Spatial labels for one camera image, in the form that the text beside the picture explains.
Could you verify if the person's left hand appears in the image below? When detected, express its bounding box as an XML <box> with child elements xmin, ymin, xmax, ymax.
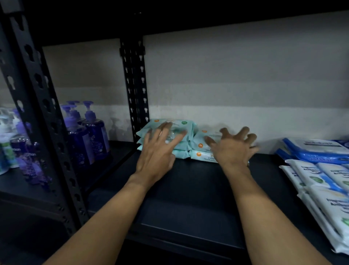
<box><xmin>129</xmin><ymin>122</ymin><xmax>188</xmax><ymax>189</ymax></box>

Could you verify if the person's right hand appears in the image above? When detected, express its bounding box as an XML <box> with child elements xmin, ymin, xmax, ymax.
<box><xmin>205</xmin><ymin>127</ymin><xmax>260</xmax><ymax>173</ymax></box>

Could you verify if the person's right forearm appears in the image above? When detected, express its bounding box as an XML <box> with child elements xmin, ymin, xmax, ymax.
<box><xmin>222</xmin><ymin>168</ymin><xmax>332</xmax><ymax>265</ymax></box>

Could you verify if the person's left forearm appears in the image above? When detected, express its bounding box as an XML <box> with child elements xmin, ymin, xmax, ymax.
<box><xmin>42</xmin><ymin>175</ymin><xmax>154</xmax><ymax>265</ymax></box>

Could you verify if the teal wet wipes packet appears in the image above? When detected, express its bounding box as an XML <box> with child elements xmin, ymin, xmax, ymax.
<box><xmin>137</xmin><ymin>137</ymin><xmax>193</xmax><ymax>151</ymax></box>
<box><xmin>136</xmin><ymin>118</ymin><xmax>197</xmax><ymax>143</ymax></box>
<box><xmin>137</xmin><ymin>145</ymin><xmax>191</xmax><ymax>159</ymax></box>
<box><xmin>189</xmin><ymin>149</ymin><xmax>219</xmax><ymax>164</ymax></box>
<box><xmin>190</xmin><ymin>128</ymin><xmax>228</xmax><ymax>153</ymax></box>

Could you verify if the white wet wipes packet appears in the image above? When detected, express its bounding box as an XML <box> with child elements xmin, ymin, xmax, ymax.
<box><xmin>308</xmin><ymin>185</ymin><xmax>349</xmax><ymax>242</ymax></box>
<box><xmin>285</xmin><ymin>159</ymin><xmax>344</xmax><ymax>192</ymax></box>
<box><xmin>279</xmin><ymin>165</ymin><xmax>306</xmax><ymax>192</ymax></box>
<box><xmin>297</xmin><ymin>192</ymin><xmax>349</xmax><ymax>256</ymax></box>
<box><xmin>317</xmin><ymin>162</ymin><xmax>349</xmax><ymax>193</ymax></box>

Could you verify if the purple pump soap bottle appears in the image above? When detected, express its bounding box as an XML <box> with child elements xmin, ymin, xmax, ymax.
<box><xmin>61</xmin><ymin>105</ymin><xmax>95</xmax><ymax>171</ymax></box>
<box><xmin>10</xmin><ymin>109</ymin><xmax>36</xmax><ymax>179</ymax></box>
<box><xmin>24</xmin><ymin>142</ymin><xmax>53</xmax><ymax>190</ymax></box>
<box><xmin>82</xmin><ymin>101</ymin><xmax>111</xmax><ymax>161</ymax></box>
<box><xmin>67</xmin><ymin>100</ymin><xmax>83</xmax><ymax>124</ymax></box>

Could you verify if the black metal shelving rack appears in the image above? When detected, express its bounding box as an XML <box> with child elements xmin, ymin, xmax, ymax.
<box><xmin>0</xmin><ymin>0</ymin><xmax>349</xmax><ymax>265</ymax></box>

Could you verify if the blue wet wipes packet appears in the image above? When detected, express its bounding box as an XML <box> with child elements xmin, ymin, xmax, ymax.
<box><xmin>282</xmin><ymin>138</ymin><xmax>349</xmax><ymax>165</ymax></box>

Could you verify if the white green pump bottle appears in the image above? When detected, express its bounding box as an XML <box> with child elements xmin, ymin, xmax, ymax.
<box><xmin>0</xmin><ymin>108</ymin><xmax>18</xmax><ymax>176</ymax></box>

